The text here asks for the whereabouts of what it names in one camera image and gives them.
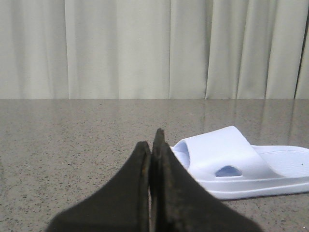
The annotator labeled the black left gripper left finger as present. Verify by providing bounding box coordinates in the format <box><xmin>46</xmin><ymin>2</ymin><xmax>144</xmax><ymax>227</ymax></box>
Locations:
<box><xmin>47</xmin><ymin>142</ymin><xmax>151</xmax><ymax>232</ymax></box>

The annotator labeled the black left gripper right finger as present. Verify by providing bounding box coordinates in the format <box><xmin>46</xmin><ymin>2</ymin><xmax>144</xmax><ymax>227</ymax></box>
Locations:
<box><xmin>150</xmin><ymin>129</ymin><xmax>257</xmax><ymax>232</ymax></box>

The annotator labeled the light blue slipper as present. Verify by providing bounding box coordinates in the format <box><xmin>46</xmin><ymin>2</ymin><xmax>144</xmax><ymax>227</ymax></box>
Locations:
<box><xmin>171</xmin><ymin>126</ymin><xmax>309</xmax><ymax>200</ymax></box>

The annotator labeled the beige pleated curtain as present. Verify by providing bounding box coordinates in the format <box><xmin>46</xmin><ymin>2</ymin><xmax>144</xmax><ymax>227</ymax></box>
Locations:
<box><xmin>0</xmin><ymin>0</ymin><xmax>309</xmax><ymax>99</ymax></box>

